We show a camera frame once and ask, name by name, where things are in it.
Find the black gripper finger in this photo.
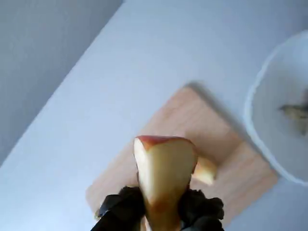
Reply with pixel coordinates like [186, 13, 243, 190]
[90, 185, 148, 231]
[179, 189, 226, 231]

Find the red-skinned apple slice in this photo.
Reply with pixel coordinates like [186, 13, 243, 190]
[133, 135, 198, 231]

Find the short chunky apple slice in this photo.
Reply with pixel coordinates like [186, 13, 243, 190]
[192, 156, 217, 186]

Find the wooden cutting board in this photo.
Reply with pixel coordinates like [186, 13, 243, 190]
[85, 86, 280, 231]

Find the white butterfly print bowl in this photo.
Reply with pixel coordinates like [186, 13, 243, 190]
[243, 31, 308, 187]

